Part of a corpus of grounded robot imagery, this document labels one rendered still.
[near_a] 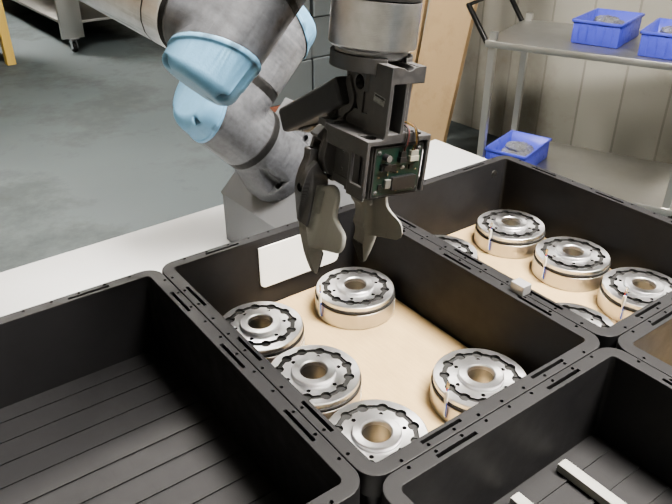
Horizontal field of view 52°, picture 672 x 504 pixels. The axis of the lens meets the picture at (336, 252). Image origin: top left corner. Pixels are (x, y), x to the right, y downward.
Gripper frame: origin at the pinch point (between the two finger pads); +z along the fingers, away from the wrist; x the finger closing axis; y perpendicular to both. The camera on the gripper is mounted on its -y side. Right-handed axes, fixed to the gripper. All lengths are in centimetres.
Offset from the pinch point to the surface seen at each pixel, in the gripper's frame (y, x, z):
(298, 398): 9.0, -9.7, 8.3
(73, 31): -529, 133, 67
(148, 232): -71, 9, 29
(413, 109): -208, 207, 53
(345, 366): 0.9, 2.3, 14.1
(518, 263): -6.0, 38.9, 12.7
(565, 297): 3.8, 37.1, 12.9
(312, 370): -1.2, -0.7, 14.9
